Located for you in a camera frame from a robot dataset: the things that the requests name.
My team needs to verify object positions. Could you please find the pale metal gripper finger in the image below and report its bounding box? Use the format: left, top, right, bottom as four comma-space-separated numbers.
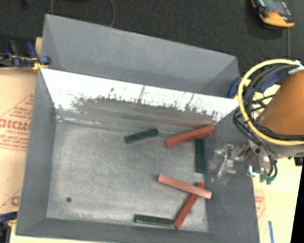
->
212, 157, 239, 186
213, 142, 238, 162

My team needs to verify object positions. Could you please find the dark green flat block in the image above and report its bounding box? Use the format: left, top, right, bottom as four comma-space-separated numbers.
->
123, 123, 161, 149
189, 137, 212, 175
133, 212, 176, 229

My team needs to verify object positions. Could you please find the grey metal bin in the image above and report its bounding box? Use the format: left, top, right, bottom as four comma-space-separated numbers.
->
8, 13, 294, 243

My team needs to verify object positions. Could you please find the black cylinder on white bracket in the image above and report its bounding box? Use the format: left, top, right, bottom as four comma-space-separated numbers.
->
292, 155, 304, 168

